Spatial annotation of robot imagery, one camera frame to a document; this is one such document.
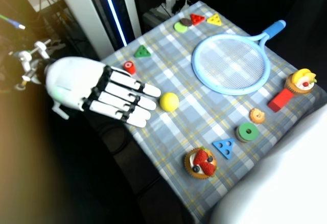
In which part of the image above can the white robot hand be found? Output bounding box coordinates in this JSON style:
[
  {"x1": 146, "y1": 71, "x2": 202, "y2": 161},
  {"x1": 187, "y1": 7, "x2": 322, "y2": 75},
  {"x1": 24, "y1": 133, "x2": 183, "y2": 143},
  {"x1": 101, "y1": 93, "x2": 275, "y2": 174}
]
[{"x1": 43, "y1": 56, "x2": 162, "y2": 128}]

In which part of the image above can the light blue toy racket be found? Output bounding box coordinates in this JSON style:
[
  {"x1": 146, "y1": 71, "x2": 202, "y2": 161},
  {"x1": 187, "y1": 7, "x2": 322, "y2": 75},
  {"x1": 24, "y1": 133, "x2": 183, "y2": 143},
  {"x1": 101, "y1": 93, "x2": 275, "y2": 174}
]
[{"x1": 191, "y1": 19, "x2": 287, "y2": 96}]

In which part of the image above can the yellow ball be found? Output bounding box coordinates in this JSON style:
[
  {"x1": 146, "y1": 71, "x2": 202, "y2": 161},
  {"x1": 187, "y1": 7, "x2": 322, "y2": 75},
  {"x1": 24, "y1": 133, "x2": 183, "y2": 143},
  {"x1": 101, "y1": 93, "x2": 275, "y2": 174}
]
[{"x1": 159, "y1": 92, "x2": 180, "y2": 112}]

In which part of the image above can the red toy cylinder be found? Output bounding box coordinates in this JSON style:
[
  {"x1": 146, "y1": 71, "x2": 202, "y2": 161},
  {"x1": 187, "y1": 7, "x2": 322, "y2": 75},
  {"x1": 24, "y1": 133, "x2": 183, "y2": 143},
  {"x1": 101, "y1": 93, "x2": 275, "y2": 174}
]
[{"x1": 123, "y1": 60, "x2": 136, "y2": 76}]

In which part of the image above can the green triangle block with holes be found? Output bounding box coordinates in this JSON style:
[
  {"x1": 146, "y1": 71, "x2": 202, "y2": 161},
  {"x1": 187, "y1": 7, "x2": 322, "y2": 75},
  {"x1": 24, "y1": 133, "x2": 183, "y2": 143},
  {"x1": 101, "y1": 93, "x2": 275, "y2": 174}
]
[{"x1": 134, "y1": 44, "x2": 152, "y2": 58}]

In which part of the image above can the white column with blue light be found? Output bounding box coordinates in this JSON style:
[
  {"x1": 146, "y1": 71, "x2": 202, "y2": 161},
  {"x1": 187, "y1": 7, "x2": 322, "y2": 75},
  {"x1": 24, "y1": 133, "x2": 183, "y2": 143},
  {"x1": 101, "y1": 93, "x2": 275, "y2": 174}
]
[{"x1": 52, "y1": 0, "x2": 143, "y2": 60}]

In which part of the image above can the yellow triangle block with holes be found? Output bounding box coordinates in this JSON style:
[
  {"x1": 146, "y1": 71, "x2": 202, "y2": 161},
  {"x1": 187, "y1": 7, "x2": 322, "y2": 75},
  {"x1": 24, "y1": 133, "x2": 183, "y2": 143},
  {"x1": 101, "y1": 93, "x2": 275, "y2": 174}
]
[{"x1": 206, "y1": 13, "x2": 222, "y2": 27}]

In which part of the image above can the toy cupcake with orange slices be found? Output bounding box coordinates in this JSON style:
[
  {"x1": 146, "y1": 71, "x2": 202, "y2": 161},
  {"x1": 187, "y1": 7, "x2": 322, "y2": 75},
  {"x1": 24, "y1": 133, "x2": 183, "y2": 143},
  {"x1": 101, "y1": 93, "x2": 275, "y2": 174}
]
[{"x1": 285, "y1": 68, "x2": 318, "y2": 95}]

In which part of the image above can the red triangle block with holes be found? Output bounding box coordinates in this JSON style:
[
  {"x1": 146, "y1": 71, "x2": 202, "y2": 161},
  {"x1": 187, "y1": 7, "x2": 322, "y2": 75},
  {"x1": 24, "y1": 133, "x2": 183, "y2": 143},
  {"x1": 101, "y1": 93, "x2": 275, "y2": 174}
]
[{"x1": 190, "y1": 13, "x2": 206, "y2": 26}]

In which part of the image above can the grey power strip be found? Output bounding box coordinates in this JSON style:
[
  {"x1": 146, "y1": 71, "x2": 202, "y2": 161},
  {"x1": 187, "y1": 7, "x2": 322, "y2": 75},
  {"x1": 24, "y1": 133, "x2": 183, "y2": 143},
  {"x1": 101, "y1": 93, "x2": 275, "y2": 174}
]
[{"x1": 142, "y1": 7, "x2": 176, "y2": 28}]

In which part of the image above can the red rectangular block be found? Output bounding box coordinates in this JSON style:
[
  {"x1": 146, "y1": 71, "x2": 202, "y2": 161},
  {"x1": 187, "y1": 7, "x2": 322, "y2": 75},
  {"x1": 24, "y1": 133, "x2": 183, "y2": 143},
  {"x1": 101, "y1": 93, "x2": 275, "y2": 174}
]
[{"x1": 267, "y1": 88, "x2": 297, "y2": 113}]

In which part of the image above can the blue plaid table cloth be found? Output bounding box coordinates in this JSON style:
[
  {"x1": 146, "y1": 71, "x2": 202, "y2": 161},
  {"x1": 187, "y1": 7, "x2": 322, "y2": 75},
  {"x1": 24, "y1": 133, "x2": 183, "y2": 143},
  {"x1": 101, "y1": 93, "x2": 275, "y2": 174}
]
[{"x1": 101, "y1": 1, "x2": 327, "y2": 224}]

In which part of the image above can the green round toy cookie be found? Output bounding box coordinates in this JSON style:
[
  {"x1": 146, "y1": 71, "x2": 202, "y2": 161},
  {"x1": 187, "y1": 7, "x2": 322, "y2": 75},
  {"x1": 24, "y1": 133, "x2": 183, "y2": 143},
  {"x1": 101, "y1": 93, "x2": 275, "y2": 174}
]
[{"x1": 174, "y1": 21, "x2": 189, "y2": 33}]

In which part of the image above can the tan flower-shaped toy biscuit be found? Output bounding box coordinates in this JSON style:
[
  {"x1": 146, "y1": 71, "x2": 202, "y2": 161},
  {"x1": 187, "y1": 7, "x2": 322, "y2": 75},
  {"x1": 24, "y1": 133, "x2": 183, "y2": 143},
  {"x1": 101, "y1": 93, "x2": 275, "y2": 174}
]
[{"x1": 249, "y1": 108, "x2": 266, "y2": 125}]

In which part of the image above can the toy cupcake with strawberries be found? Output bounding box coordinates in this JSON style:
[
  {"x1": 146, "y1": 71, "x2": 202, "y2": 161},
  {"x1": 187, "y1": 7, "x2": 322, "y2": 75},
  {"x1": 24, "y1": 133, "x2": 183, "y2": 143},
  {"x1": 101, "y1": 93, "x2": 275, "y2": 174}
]
[{"x1": 184, "y1": 146, "x2": 218, "y2": 180}]

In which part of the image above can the blue triangle block with holes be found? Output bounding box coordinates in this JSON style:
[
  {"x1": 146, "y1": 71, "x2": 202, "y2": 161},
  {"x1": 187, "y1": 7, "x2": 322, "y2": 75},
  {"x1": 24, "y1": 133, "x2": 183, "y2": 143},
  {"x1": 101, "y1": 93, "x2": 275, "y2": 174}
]
[{"x1": 212, "y1": 138, "x2": 235, "y2": 160}]

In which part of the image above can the green cable with blue tip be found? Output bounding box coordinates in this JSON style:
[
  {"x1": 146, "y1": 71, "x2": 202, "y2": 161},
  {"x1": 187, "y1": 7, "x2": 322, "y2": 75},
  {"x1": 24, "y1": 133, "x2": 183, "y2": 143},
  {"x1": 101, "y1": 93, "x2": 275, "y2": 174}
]
[{"x1": 0, "y1": 14, "x2": 26, "y2": 30}]

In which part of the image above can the white power adapter with cable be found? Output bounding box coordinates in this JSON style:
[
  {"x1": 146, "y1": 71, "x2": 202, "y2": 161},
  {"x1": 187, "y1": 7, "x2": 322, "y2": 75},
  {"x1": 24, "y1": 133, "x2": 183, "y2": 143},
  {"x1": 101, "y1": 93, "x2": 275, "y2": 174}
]
[{"x1": 160, "y1": 0, "x2": 192, "y2": 15}]

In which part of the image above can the green ring stack toy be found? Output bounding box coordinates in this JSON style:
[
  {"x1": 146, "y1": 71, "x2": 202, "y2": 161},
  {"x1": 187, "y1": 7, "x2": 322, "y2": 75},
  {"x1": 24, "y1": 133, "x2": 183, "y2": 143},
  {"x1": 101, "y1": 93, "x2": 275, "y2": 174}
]
[{"x1": 235, "y1": 122, "x2": 261, "y2": 143}]

